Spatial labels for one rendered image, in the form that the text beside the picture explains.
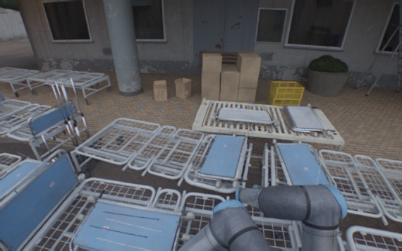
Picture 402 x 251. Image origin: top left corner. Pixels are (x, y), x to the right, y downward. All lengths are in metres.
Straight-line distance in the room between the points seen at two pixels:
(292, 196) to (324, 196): 0.10
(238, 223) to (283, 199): 0.16
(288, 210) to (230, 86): 3.83
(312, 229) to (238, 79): 3.82
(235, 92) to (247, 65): 0.60
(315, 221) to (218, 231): 0.32
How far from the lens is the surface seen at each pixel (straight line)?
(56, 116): 3.42
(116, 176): 2.89
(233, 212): 0.72
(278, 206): 0.73
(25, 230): 1.95
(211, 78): 4.30
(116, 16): 5.05
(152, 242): 1.55
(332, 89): 6.12
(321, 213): 0.76
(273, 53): 6.76
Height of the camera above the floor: 1.89
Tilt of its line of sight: 30 degrees down
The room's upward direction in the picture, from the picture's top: straight up
